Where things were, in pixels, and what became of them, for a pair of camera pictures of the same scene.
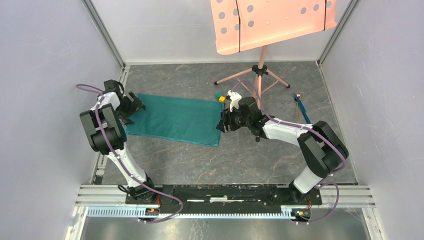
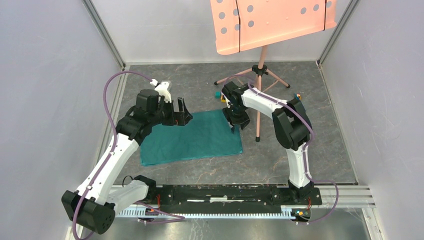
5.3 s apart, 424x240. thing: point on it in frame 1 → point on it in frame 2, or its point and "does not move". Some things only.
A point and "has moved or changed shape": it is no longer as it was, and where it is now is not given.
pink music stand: [240, 25] does not move
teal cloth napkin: [192, 119] has moved or changed shape
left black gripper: [126, 120] → [175, 118]
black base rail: [223, 199] does not move
